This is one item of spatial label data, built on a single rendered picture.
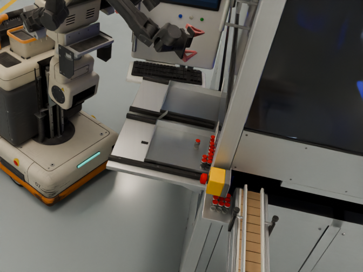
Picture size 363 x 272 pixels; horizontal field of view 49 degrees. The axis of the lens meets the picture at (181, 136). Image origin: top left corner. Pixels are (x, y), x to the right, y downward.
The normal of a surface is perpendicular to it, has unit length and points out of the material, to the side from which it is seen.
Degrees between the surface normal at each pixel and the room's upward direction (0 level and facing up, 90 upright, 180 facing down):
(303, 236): 90
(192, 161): 0
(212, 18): 90
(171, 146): 0
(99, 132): 0
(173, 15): 90
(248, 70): 90
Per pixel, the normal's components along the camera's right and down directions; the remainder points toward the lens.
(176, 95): 0.16, -0.75
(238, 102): -0.15, 0.63
